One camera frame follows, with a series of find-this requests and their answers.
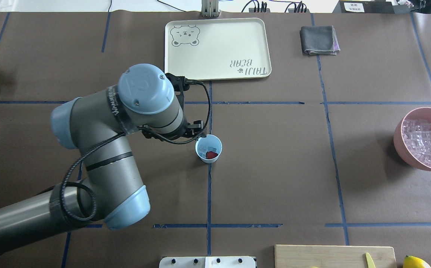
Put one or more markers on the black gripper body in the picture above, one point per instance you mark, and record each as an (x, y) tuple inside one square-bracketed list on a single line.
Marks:
[(196, 127)]

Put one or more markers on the red strawberry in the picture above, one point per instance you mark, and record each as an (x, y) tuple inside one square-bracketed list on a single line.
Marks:
[(211, 155)]

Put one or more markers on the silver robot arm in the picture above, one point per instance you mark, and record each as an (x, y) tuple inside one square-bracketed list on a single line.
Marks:
[(104, 183)]

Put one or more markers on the light blue cup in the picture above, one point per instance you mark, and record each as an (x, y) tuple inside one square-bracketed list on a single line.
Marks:
[(211, 141)]

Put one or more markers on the clear ice cubes pile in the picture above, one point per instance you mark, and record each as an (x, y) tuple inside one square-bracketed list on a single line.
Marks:
[(416, 135)]

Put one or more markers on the beige bear tray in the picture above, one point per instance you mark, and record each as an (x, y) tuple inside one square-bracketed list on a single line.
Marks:
[(217, 49)]

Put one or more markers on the orange black power strip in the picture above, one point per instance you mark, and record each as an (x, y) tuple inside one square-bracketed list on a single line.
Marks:
[(275, 6)]

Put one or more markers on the wooden cutting board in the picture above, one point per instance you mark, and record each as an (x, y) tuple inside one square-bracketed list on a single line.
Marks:
[(323, 256)]

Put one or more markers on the folded grey cloth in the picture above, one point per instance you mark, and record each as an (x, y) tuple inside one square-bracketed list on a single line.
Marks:
[(319, 40)]

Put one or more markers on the black box with label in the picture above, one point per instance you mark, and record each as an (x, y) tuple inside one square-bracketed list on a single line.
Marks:
[(363, 6)]

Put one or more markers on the yellow plastic knife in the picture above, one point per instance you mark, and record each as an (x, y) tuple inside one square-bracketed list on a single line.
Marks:
[(369, 261)]

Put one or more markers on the pink bowl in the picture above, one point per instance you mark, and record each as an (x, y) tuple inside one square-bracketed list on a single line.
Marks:
[(423, 113)]

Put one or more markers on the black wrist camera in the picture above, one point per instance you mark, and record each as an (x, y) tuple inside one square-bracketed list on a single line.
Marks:
[(179, 84)]

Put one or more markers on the aluminium frame post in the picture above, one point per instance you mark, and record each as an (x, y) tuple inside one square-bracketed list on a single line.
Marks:
[(210, 8)]

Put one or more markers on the white mast base plate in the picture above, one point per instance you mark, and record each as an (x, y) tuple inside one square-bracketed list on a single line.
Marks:
[(208, 262)]

